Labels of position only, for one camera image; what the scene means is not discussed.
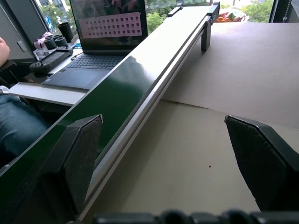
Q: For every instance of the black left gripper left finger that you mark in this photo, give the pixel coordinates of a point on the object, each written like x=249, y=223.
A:
x=74, y=158

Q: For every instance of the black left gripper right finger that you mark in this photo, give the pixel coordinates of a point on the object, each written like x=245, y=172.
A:
x=264, y=163

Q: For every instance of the green conveyor belt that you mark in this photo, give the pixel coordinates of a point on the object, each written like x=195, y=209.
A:
x=121, y=93

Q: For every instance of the clear plastic container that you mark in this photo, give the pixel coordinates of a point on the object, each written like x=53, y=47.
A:
x=41, y=53

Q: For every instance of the white side desk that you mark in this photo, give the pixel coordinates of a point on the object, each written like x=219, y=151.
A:
x=46, y=93

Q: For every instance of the seated person in jeans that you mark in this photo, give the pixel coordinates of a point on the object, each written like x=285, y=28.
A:
x=14, y=121

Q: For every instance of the brown paper sheet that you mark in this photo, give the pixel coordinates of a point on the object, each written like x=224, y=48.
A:
x=233, y=70

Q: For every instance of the black handheld controller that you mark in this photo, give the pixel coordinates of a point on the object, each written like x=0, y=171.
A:
x=50, y=59

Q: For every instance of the dark grey open laptop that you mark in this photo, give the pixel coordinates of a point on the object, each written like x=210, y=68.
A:
x=100, y=49

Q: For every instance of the short black cylinder cup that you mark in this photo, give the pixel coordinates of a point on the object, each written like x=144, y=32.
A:
x=50, y=43
x=56, y=37
x=61, y=41

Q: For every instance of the tall black cylinder cup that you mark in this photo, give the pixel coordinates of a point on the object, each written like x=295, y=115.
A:
x=65, y=31

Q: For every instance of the colourful fruit pile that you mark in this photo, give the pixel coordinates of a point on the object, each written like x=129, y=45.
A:
x=230, y=16

